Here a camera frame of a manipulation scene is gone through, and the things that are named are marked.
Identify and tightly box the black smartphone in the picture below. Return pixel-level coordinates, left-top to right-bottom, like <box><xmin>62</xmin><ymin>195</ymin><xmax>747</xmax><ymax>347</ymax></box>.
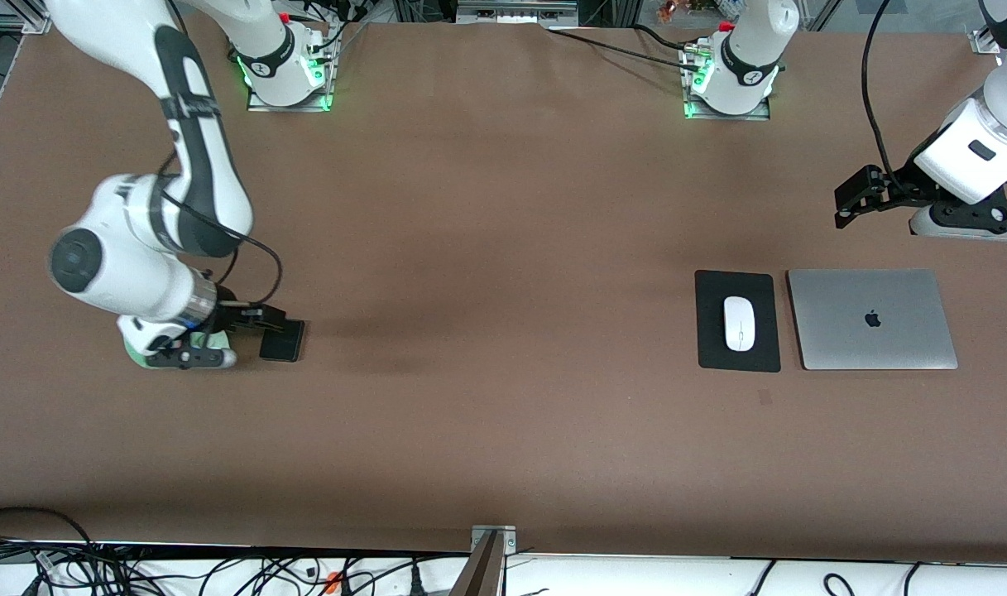
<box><xmin>259</xmin><ymin>321</ymin><xmax>306</xmax><ymax>363</ymax></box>

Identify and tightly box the white computer mouse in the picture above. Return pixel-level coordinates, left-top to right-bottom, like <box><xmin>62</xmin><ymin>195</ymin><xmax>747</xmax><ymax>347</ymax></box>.
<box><xmin>723</xmin><ymin>296</ymin><xmax>756</xmax><ymax>353</ymax></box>

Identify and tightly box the black mouse pad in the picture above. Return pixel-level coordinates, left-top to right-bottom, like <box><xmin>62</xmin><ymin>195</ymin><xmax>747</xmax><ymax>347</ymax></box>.
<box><xmin>694</xmin><ymin>270</ymin><xmax>782</xmax><ymax>373</ymax></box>

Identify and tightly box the green dinosaur plush toy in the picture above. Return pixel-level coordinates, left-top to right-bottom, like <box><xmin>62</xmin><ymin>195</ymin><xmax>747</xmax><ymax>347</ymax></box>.
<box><xmin>125</xmin><ymin>329</ymin><xmax>237</xmax><ymax>371</ymax></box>

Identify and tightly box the silver closed laptop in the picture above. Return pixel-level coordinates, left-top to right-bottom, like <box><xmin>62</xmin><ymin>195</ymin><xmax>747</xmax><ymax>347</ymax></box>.
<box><xmin>786</xmin><ymin>268</ymin><xmax>959</xmax><ymax>371</ymax></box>

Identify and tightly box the grey metal box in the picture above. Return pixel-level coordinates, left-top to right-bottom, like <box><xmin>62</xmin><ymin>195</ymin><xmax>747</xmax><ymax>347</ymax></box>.
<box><xmin>456</xmin><ymin>0</ymin><xmax>580</xmax><ymax>27</ymax></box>

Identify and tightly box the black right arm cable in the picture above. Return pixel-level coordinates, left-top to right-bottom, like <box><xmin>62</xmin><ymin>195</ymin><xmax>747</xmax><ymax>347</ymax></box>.
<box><xmin>157</xmin><ymin>99</ymin><xmax>285</xmax><ymax>309</ymax></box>

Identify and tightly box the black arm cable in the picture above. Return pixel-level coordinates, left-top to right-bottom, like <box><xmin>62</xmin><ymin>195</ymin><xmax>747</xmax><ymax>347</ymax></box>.
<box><xmin>861</xmin><ymin>0</ymin><xmax>903</xmax><ymax>190</ymax></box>
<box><xmin>157</xmin><ymin>99</ymin><xmax>285</xmax><ymax>309</ymax></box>

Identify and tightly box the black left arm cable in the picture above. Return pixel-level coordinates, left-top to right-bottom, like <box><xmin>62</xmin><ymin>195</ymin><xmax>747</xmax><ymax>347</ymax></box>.
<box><xmin>861</xmin><ymin>0</ymin><xmax>903</xmax><ymax>190</ymax></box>

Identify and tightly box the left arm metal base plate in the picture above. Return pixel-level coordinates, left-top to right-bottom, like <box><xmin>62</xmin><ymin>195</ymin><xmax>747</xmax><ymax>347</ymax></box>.
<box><xmin>685</xmin><ymin>98</ymin><xmax>773</xmax><ymax>122</ymax></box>

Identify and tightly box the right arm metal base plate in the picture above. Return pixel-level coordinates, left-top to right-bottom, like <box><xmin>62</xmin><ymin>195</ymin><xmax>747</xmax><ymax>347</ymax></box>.
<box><xmin>247</xmin><ymin>58</ymin><xmax>336</xmax><ymax>113</ymax></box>

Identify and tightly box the short black table cable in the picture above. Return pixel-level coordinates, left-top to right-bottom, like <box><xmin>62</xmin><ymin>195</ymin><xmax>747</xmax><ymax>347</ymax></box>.
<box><xmin>633</xmin><ymin>23</ymin><xmax>696</xmax><ymax>50</ymax></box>

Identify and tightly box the black looped floor cable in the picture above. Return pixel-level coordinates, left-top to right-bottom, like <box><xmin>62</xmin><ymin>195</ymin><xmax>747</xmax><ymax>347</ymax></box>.
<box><xmin>0</xmin><ymin>507</ymin><xmax>98</xmax><ymax>551</ymax></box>

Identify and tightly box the long black table cable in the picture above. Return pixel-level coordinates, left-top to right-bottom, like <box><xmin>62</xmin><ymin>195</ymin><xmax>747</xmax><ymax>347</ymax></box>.
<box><xmin>547</xmin><ymin>29</ymin><xmax>703</xmax><ymax>71</ymax></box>

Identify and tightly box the aluminium post with bracket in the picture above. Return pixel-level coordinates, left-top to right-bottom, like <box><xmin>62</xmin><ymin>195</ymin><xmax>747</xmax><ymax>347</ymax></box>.
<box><xmin>449</xmin><ymin>525</ymin><xmax>518</xmax><ymax>596</ymax></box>

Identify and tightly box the aluminium frame corner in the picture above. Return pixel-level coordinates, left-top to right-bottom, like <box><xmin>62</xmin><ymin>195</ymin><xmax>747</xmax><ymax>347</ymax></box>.
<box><xmin>0</xmin><ymin>0</ymin><xmax>53</xmax><ymax>36</ymax></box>

